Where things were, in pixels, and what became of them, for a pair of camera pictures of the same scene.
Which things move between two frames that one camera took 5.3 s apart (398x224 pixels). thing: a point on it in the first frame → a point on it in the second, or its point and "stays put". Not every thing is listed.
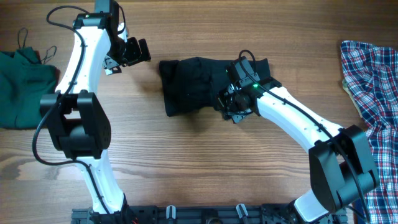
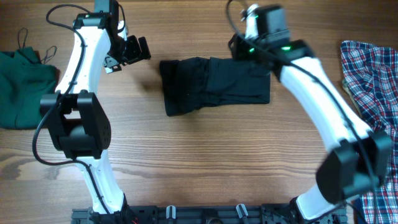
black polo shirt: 191,85 stays put
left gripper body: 127,53 stays put
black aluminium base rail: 271,213 stays put
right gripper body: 227,101 → 240,50
